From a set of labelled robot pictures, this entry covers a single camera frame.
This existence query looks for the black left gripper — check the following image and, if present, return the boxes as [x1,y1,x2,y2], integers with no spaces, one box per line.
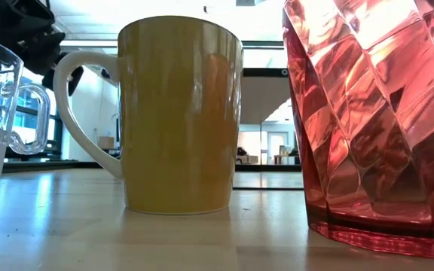
[0,0,84,97]

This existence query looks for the white ceramic mug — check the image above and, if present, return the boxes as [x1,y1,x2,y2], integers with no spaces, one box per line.
[53,15,244,215]

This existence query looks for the red faceted plastic tumbler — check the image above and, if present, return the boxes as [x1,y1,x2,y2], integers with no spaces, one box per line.
[283,0,434,259]

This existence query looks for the cardboard box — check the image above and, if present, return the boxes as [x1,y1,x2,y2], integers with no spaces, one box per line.
[98,135,116,151]

